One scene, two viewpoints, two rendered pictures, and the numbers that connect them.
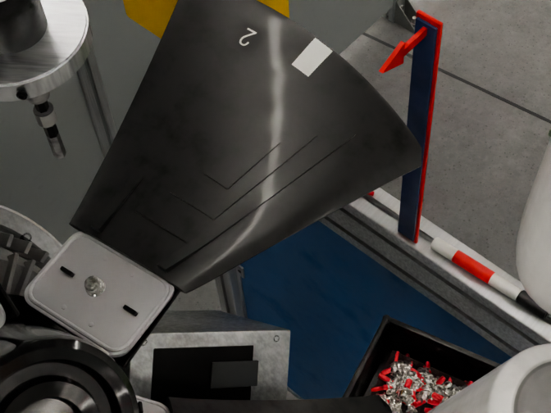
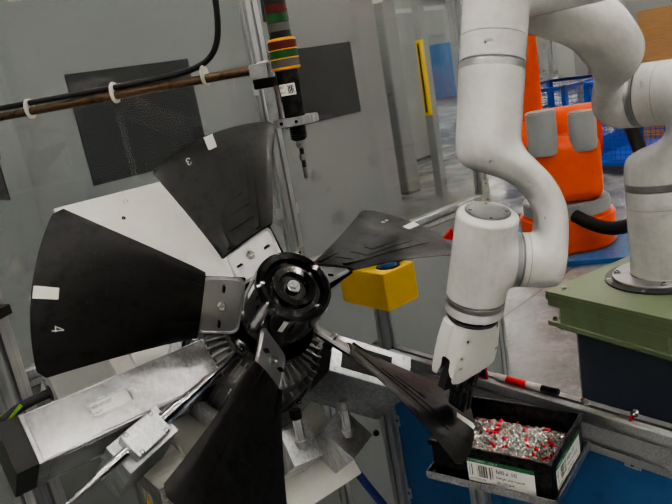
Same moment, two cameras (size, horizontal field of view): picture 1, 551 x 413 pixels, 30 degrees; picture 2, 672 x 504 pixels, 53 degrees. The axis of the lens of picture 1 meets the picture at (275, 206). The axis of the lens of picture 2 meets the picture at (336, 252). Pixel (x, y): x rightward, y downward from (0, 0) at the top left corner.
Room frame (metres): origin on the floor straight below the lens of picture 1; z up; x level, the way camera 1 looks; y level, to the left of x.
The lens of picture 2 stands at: (-0.69, -0.03, 1.51)
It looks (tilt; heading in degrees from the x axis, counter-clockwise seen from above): 15 degrees down; 6
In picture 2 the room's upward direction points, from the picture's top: 10 degrees counter-clockwise
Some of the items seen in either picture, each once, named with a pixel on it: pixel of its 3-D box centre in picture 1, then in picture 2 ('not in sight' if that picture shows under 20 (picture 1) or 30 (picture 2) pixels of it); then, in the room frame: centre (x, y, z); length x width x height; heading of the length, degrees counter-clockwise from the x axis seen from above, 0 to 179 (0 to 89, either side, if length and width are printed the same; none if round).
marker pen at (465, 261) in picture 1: (489, 277); (525, 384); (0.52, -0.21, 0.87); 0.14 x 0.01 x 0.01; 46
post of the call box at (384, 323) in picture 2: not in sight; (384, 323); (0.81, 0.06, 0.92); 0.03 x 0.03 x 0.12; 43
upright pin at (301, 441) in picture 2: not in sight; (298, 427); (0.25, 0.19, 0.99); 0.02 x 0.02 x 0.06
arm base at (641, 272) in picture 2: not in sight; (660, 232); (0.64, -0.53, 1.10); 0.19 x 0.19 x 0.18
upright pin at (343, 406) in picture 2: not in sight; (345, 417); (0.30, 0.12, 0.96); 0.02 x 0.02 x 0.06
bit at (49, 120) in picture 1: (48, 124); (303, 161); (0.35, 0.11, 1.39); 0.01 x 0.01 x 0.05
